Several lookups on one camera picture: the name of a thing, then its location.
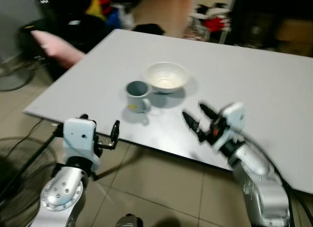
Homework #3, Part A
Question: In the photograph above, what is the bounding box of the grey-blue ceramic mug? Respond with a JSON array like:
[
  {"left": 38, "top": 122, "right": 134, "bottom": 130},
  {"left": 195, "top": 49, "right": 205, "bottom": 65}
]
[{"left": 125, "top": 81, "right": 153, "bottom": 114}]

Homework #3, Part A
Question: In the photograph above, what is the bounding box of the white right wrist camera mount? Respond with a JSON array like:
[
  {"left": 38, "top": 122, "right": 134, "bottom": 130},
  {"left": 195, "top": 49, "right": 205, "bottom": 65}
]
[{"left": 218, "top": 102, "right": 246, "bottom": 140}]

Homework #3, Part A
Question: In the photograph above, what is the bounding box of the black cabinet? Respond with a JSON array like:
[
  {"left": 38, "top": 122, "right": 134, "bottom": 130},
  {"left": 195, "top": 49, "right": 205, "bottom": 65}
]
[{"left": 229, "top": 0, "right": 313, "bottom": 47}]

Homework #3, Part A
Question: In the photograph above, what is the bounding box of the white ceramic bowl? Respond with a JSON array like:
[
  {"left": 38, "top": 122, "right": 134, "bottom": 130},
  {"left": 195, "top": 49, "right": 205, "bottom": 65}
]
[{"left": 143, "top": 62, "right": 191, "bottom": 94}]

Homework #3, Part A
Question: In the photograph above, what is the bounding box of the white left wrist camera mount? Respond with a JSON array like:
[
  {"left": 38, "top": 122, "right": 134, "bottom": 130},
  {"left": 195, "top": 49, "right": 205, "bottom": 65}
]
[{"left": 63, "top": 118, "right": 97, "bottom": 162}]

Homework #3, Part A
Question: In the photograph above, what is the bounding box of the black chair back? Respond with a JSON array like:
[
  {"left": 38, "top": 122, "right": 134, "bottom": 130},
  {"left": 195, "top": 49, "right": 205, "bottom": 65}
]
[{"left": 132, "top": 23, "right": 166, "bottom": 36}]

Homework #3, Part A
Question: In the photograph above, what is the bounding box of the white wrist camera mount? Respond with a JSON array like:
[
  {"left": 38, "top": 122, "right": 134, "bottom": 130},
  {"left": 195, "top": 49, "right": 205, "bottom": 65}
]
[
  {"left": 63, "top": 118, "right": 97, "bottom": 162},
  {"left": 218, "top": 102, "right": 246, "bottom": 140}
]

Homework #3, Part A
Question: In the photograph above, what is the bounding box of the grey robot leg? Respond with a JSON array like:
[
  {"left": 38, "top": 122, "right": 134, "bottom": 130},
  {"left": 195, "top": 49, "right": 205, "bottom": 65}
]
[{"left": 114, "top": 214, "right": 144, "bottom": 227}]

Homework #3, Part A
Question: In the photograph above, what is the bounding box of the brown cardboard box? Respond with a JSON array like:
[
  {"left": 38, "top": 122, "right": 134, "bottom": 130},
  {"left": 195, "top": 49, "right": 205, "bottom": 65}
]
[{"left": 276, "top": 19, "right": 313, "bottom": 57}]

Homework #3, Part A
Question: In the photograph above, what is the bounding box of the yellow cloth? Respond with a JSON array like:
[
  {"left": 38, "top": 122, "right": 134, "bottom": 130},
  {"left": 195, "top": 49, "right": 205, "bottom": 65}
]
[{"left": 86, "top": 0, "right": 108, "bottom": 20}]

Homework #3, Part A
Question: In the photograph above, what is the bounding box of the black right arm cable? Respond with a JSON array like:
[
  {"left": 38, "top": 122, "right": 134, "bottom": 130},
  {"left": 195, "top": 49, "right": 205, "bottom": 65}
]
[{"left": 267, "top": 161, "right": 308, "bottom": 227}]

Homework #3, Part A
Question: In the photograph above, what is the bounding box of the grey floor fan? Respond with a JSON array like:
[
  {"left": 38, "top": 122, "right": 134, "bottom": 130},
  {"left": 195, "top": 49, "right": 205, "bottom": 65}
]
[{"left": 0, "top": 60, "right": 36, "bottom": 92}]

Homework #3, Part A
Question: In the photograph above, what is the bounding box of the blue cloth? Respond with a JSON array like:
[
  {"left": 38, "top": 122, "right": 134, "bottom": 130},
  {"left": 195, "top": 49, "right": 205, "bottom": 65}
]
[{"left": 105, "top": 9, "right": 124, "bottom": 30}]

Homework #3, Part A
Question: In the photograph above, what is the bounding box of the laundry basket with red clothes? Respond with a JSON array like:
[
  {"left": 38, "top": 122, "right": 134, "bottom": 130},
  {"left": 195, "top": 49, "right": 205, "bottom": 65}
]
[{"left": 187, "top": 4, "right": 231, "bottom": 43}]

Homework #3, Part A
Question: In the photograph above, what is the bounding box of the black floor fan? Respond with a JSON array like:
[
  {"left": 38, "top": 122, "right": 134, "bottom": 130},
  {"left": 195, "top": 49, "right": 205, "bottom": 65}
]
[{"left": 0, "top": 136, "right": 58, "bottom": 224}]

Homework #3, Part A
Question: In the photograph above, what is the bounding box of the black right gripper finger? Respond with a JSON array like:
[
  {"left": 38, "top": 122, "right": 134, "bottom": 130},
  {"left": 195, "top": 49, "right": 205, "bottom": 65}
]
[
  {"left": 198, "top": 103, "right": 220, "bottom": 126},
  {"left": 182, "top": 111, "right": 209, "bottom": 143}
]

